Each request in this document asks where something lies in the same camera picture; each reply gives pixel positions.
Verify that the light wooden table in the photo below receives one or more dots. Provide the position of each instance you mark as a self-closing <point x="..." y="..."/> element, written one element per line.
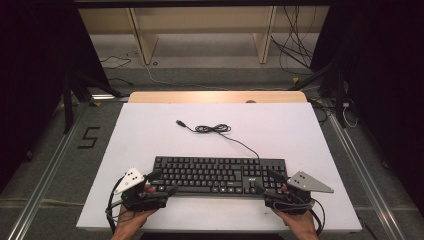
<point x="200" y="97"/>

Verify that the black computer keyboard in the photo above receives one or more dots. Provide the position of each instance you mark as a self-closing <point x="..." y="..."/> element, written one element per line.
<point x="206" y="173"/>

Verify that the white table board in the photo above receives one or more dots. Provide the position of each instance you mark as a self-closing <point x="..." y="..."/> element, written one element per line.
<point x="266" y="133"/>

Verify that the person's right hand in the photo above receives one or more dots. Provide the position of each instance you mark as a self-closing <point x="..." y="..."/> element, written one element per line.
<point x="300" y="225"/>

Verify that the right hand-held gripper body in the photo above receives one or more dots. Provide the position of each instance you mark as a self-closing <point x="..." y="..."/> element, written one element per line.
<point x="293" y="201"/>

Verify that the short aluminium rail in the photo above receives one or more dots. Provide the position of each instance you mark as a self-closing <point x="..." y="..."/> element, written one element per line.
<point x="106" y="97"/>

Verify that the long aluminium floor rail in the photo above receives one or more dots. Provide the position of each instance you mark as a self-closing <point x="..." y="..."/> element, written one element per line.
<point x="43" y="186"/>
<point x="366" y="180"/>

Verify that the person's left hand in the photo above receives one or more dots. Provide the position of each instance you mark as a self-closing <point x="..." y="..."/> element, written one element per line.
<point x="130" y="223"/>

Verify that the light wooden desk frame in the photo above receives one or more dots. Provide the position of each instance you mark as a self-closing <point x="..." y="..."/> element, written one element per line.
<point x="146" y="43"/>

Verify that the yellow tape piece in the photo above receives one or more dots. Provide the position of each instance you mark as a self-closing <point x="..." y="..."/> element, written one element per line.
<point x="95" y="104"/>
<point x="295" y="80"/>

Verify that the black metal stand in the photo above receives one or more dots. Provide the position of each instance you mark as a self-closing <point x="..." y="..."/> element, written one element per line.
<point x="339" y="100"/>
<point x="68" y="106"/>

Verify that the black curtain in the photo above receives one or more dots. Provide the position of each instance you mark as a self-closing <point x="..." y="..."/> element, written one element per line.
<point x="383" y="83"/>
<point x="33" y="66"/>

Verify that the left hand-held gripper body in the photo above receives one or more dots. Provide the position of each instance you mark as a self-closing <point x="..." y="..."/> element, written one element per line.
<point x="140" y="200"/>

